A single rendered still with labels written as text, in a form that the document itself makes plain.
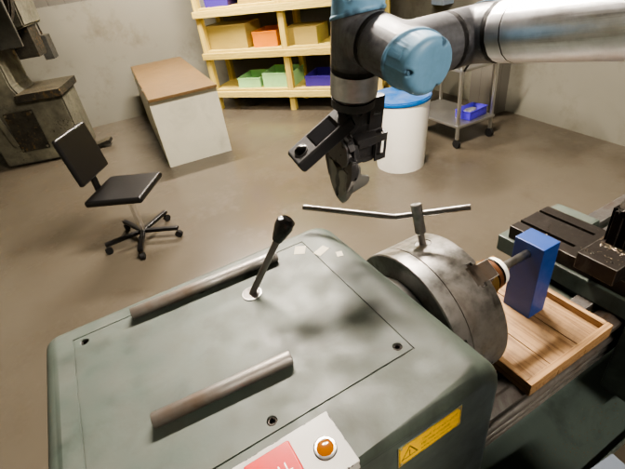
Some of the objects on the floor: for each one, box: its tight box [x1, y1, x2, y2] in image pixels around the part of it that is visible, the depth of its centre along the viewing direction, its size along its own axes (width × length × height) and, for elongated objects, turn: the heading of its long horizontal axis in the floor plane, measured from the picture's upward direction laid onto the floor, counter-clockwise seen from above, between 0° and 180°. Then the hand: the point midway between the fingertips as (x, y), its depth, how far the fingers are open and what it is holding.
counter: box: [130, 57, 232, 168], centre depth 526 cm, size 71×222×75 cm, turn 35°
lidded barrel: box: [377, 87, 432, 174], centre depth 375 cm, size 53×53×65 cm
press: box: [0, 0, 113, 168], centre depth 470 cm, size 131×120×256 cm
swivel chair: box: [51, 122, 183, 260], centre depth 309 cm, size 60×60×94 cm
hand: (339, 197), depth 79 cm, fingers closed
